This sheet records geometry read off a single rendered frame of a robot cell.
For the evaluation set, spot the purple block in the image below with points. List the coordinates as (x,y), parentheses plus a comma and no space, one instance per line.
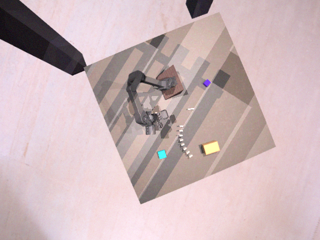
(206,83)

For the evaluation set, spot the cyan block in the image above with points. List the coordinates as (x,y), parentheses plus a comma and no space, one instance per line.
(162,154)

